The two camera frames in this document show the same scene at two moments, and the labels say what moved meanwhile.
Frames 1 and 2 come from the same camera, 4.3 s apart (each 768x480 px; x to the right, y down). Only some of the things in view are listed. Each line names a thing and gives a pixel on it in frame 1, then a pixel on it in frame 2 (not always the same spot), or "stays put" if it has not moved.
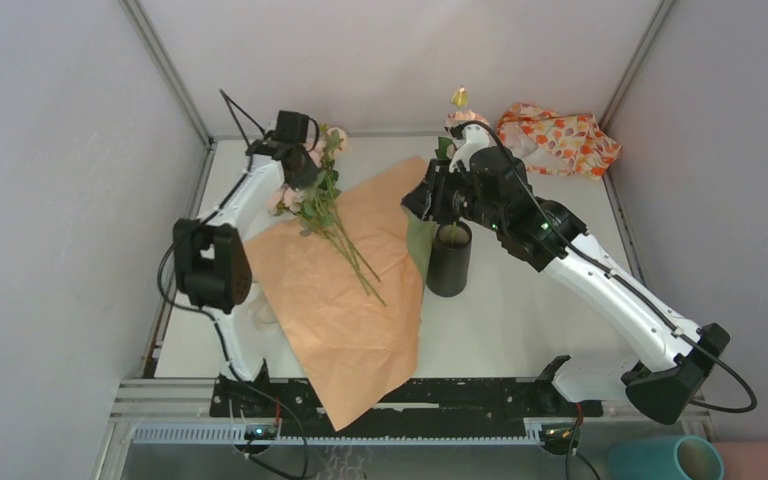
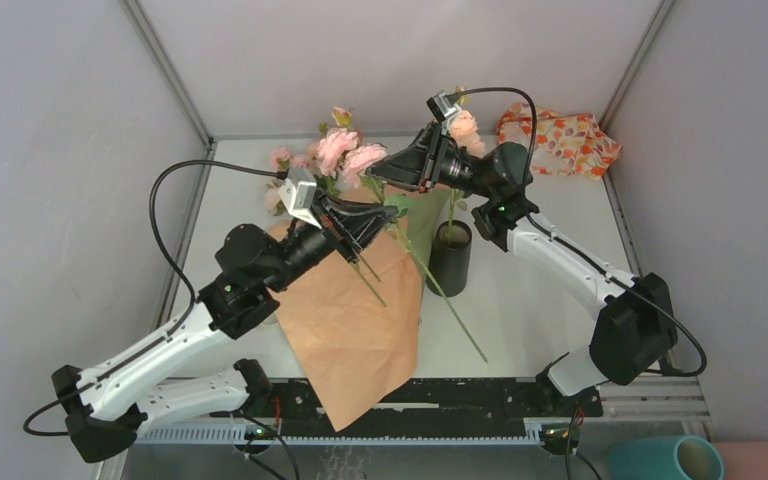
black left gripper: (310, 175) → (349, 227)
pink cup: (764, 461) stays put
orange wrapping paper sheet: (346, 290) stays put
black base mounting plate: (423, 407) stays put
